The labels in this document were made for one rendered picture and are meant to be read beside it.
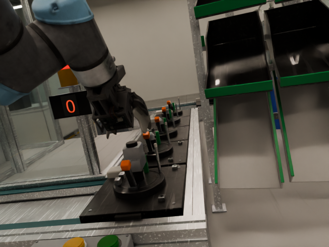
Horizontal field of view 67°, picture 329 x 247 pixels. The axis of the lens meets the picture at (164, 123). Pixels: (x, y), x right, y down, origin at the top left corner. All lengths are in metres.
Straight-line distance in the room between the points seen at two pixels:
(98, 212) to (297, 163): 0.46
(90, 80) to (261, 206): 0.55
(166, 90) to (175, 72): 0.91
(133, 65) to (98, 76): 10.95
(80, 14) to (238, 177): 0.44
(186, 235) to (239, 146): 0.23
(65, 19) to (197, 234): 0.43
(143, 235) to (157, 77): 10.80
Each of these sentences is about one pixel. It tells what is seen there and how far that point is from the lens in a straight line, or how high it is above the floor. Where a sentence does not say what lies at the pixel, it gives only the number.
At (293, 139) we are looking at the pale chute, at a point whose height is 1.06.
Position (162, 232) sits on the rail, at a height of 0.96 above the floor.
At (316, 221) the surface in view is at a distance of 0.72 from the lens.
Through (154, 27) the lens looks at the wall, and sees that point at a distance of 11.35.
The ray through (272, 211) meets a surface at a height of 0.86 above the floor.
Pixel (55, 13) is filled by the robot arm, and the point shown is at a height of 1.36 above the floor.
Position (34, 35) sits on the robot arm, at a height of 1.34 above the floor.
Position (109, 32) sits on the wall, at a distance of 11.74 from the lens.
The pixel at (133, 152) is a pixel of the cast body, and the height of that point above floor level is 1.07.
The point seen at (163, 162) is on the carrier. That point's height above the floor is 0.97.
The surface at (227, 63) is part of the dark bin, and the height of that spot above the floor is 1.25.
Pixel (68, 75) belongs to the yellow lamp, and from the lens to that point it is 0.79.
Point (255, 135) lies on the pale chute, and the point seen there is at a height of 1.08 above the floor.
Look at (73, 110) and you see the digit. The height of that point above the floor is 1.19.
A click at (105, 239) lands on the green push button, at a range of 0.53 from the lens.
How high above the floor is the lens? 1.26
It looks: 12 degrees down
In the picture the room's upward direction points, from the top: 10 degrees counter-clockwise
